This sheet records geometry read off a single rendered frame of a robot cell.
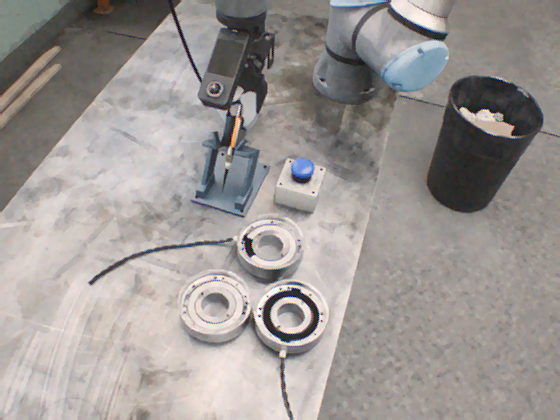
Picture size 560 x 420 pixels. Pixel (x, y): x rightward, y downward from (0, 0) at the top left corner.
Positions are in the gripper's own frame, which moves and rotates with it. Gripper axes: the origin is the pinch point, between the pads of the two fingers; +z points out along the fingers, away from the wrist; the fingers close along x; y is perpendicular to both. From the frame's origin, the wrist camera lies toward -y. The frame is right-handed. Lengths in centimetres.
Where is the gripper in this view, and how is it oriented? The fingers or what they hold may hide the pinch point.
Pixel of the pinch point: (236, 124)
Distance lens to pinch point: 86.1
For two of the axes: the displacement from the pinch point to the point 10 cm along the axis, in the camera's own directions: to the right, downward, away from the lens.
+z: -0.5, 6.3, 7.7
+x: -9.4, -2.9, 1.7
